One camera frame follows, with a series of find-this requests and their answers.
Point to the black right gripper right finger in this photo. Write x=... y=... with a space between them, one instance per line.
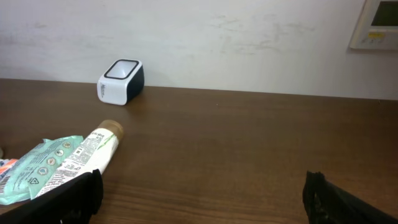
x=326 y=203

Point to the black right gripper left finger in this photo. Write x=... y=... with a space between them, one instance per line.
x=72 y=202

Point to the white tube with gold cap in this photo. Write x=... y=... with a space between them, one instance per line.
x=95 y=152

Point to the teal wet wipes pack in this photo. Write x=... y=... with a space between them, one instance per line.
x=31 y=172

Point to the small orange juice carton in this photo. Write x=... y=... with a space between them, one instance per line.
x=5 y=166

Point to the white barcode scanner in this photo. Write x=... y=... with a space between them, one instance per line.
x=122 y=81

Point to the beige wall control panel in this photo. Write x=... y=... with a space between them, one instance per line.
x=376 y=28

